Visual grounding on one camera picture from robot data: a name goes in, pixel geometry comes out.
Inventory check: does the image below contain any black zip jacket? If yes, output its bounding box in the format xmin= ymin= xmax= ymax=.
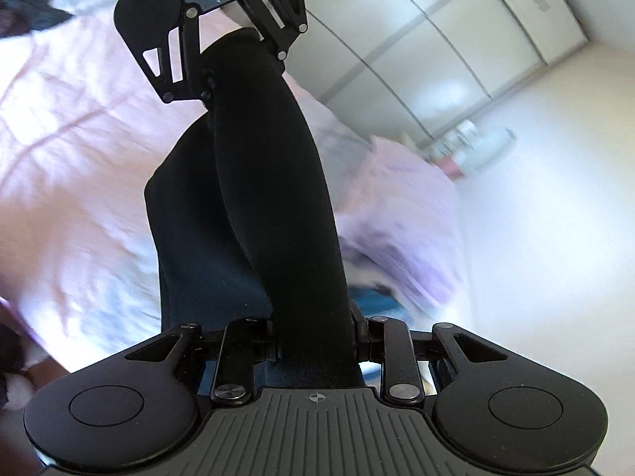
xmin=144 ymin=28 xmax=363 ymax=389

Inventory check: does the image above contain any lilac folded sheet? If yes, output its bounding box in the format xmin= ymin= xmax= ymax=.
xmin=336 ymin=136 xmax=469 ymax=321

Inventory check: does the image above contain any white wardrobe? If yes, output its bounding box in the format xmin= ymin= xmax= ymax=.
xmin=287 ymin=0 xmax=587 ymax=144

